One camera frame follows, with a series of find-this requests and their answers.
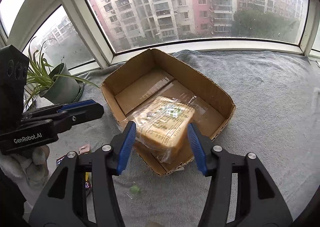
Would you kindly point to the white gloved left hand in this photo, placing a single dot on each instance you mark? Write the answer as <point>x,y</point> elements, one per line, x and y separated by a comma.
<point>29,166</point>

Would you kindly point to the pink candy packet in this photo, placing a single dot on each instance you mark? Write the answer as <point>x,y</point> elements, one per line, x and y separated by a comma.
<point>84,149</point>

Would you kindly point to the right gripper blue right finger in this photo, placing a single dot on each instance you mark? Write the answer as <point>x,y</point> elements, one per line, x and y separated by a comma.
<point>201,147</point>

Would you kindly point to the snickers bar chinese label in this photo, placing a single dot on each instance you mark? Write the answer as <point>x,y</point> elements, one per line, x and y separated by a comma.
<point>59,160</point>

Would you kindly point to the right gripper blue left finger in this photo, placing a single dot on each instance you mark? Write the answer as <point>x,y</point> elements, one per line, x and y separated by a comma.
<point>121,148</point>

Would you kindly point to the green pot saucer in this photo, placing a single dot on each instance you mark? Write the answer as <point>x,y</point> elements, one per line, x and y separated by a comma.
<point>81,90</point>

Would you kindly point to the small green candy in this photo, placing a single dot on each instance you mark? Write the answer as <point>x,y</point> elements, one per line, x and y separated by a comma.
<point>134,189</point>

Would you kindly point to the spider plant in green pot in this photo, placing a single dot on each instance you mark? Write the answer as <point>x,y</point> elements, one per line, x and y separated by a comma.
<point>58,86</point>

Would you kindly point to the brown cardboard box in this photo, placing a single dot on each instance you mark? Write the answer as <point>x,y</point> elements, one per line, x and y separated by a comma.
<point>162,95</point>

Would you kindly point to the snickers bar english label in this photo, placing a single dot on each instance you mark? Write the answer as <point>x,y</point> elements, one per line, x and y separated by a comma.
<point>88,188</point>

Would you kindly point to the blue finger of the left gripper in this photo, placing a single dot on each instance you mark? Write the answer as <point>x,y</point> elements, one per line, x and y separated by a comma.
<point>77,106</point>
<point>61,121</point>

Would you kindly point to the bread loaf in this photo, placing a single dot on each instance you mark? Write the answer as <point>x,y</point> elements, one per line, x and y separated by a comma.
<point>161,124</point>

